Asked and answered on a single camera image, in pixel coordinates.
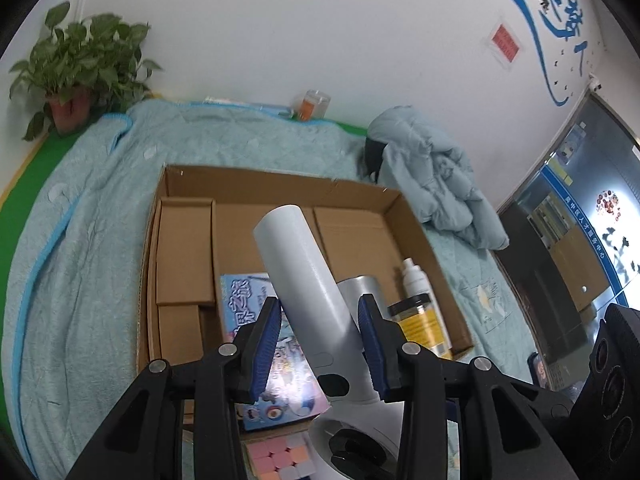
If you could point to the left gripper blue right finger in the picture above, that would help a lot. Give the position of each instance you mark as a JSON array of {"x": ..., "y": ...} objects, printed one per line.
[{"x": 507, "y": 429}]

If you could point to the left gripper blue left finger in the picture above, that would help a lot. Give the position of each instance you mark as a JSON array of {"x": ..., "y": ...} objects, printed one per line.
[{"x": 141, "y": 437}]

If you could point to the pastel rubiks cube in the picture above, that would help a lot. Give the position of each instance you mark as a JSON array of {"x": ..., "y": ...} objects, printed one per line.
[{"x": 280, "y": 458}]

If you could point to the yellow label glass jar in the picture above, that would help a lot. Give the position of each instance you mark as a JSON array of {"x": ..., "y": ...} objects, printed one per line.
[{"x": 419, "y": 322}]

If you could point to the colourful cartoon game box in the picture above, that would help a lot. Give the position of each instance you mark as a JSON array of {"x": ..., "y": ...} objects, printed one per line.
[{"x": 292, "y": 393}]

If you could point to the white handheld device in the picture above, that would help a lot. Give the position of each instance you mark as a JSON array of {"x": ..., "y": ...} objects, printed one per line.
[{"x": 358, "y": 435}]

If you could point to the white spray bottle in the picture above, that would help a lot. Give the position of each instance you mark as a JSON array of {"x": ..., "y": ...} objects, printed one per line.
[{"x": 416, "y": 283}]

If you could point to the silver metal tin can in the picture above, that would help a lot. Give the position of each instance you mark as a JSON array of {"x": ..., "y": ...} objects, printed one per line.
[{"x": 352, "y": 289}]

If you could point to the dark smartphone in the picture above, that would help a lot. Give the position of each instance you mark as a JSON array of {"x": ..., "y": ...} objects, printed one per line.
[{"x": 538, "y": 371}]

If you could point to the glass door with blue stripe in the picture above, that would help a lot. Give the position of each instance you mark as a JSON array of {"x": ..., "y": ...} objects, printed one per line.
[{"x": 574, "y": 230}]

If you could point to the large shallow cardboard box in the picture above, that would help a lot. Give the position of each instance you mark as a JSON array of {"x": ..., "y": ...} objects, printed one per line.
[{"x": 201, "y": 227}]

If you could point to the light blue folded jacket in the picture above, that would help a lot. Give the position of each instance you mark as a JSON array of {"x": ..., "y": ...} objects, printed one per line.
[{"x": 404, "y": 151}]

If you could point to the potted green plant red pot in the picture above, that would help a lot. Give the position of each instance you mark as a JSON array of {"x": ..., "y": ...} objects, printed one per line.
[{"x": 82, "y": 69}]

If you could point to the red wall notice sign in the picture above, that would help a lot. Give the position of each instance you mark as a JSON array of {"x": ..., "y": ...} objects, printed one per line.
[{"x": 503, "y": 44}]

